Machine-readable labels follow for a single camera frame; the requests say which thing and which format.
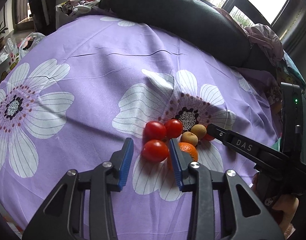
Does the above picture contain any orange tangerine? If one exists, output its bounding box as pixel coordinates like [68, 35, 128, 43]
[167, 142, 198, 170]

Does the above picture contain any person's right hand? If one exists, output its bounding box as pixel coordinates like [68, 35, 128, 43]
[251, 172, 300, 233]

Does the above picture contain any tan longan fruit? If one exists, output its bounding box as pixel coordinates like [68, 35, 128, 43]
[181, 132, 199, 147]
[190, 124, 207, 140]

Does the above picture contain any purple floral tablecloth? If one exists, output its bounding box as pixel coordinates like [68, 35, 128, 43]
[0, 15, 280, 239]

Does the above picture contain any pile of folded clothes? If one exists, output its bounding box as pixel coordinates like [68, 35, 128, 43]
[214, 7, 306, 90]

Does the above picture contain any plastic bag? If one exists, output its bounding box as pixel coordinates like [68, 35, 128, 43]
[0, 33, 46, 83]

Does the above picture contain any dark green sofa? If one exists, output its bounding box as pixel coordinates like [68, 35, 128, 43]
[99, 0, 276, 76]

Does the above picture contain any clothes heap on stand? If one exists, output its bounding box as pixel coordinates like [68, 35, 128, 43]
[56, 0, 100, 17]

